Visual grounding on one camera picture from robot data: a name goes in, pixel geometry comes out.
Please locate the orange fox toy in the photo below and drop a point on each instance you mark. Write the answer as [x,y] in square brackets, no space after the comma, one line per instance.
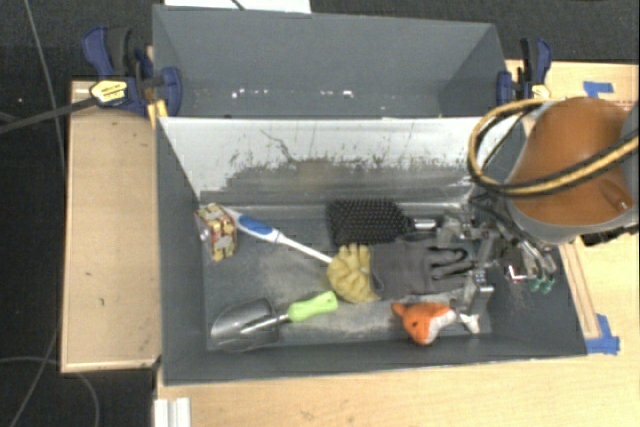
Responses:
[422,322]

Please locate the grey metal bin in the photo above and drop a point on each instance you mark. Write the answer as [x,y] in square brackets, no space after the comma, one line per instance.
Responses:
[310,65]

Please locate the black hairbrush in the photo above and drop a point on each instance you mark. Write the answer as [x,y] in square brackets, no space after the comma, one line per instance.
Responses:
[362,221]

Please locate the colourful printed cube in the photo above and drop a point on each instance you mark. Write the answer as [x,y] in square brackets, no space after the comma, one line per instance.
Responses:
[217,232]

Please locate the yellow ruffled scrubber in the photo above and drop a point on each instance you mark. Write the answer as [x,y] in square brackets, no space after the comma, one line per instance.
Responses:
[350,275]

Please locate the pale wood board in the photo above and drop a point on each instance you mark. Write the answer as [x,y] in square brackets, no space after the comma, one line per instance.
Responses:
[112,240]

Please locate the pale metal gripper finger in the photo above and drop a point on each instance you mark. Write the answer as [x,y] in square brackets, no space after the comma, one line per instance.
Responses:
[452,230]
[479,292]

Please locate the black cylinder on white bracket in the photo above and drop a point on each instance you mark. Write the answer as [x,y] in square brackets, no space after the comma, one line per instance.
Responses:
[599,238]

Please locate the blue and white toothbrush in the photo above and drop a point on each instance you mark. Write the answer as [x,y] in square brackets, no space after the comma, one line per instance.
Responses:
[260,230]

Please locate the grey glove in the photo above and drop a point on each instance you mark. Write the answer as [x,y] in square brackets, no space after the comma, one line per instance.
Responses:
[400,267]

